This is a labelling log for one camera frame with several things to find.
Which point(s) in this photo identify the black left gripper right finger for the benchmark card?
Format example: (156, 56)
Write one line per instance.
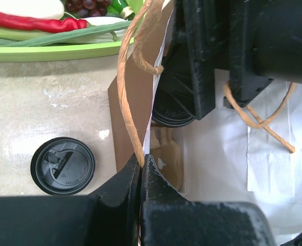
(167, 218)

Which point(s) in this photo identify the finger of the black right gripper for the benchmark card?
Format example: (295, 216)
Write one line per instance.
(192, 25)

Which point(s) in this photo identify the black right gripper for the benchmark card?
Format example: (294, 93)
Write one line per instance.
(272, 34)

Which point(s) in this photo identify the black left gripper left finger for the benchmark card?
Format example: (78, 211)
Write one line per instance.
(107, 216)

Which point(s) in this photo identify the brown pulp cup carrier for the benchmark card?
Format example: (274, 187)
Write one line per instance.
(167, 155)

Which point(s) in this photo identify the brown paper bag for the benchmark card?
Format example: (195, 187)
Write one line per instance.
(233, 154)

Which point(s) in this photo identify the black plastic coffee lid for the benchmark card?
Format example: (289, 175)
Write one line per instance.
(174, 104)

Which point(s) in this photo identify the stack of black lids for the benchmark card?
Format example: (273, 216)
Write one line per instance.
(62, 166)

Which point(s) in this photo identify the green glass bottle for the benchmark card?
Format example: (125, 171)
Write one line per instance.
(122, 7)

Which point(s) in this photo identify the green plastic basket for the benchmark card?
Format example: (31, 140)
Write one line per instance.
(58, 53)

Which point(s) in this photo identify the dark red grape bunch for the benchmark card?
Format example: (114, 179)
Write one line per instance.
(86, 8)

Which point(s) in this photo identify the white daikon radish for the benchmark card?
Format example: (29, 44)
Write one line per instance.
(52, 9)

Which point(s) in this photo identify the red chili pepper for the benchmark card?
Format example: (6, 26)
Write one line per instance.
(45, 25)

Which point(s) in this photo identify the green scallion stalk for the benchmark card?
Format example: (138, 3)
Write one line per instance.
(90, 35)

